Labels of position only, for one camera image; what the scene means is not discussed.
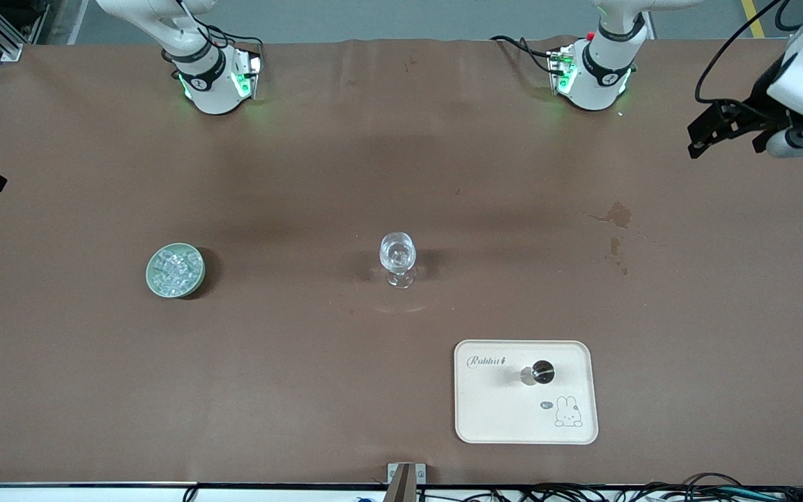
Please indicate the green round bowl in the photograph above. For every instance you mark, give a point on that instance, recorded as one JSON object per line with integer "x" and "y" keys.
{"x": 154, "y": 282}

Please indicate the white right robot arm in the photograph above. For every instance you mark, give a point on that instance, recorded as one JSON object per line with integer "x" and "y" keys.
{"x": 210, "y": 90}

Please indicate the brown table mat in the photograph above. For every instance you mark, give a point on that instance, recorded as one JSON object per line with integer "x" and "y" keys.
{"x": 304, "y": 174}

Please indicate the grey arm base connector box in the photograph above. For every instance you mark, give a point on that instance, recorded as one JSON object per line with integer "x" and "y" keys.
{"x": 254, "y": 70}
{"x": 560, "y": 66}

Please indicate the steel double jigger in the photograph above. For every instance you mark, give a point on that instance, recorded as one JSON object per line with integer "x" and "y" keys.
{"x": 542, "y": 371}

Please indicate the cream rabbit print tray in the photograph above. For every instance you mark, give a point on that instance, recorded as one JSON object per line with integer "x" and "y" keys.
{"x": 492, "y": 411}

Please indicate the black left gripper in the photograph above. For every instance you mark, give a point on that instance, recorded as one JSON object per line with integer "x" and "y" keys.
{"x": 759, "y": 100}

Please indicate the metal table edge bracket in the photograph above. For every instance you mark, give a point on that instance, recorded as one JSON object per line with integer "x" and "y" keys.
{"x": 405, "y": 477}

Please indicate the pile of clear ice cubes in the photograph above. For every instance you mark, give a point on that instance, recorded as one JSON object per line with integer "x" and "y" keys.
{"x": 177, "y": 268}

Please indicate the clear wine glass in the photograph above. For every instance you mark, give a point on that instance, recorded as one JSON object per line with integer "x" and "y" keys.
{"x": 398, "y": 254}

